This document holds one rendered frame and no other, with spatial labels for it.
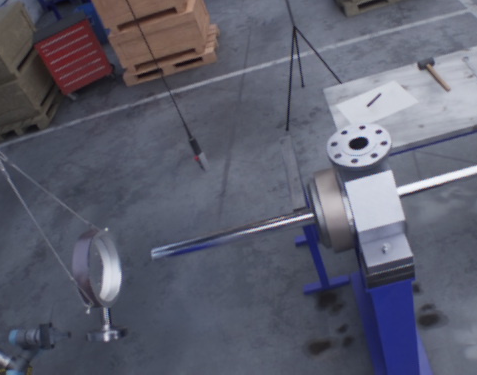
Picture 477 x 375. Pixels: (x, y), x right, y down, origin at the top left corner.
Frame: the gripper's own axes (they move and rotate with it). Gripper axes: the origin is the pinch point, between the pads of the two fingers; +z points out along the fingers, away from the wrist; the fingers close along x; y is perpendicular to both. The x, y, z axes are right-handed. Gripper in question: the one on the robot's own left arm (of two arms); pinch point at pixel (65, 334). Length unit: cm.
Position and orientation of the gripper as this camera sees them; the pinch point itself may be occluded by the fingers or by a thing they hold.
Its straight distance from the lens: 260.1
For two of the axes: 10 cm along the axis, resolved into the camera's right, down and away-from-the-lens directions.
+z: 9.8, -1.5, -1.5
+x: -1.3, -9.8, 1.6
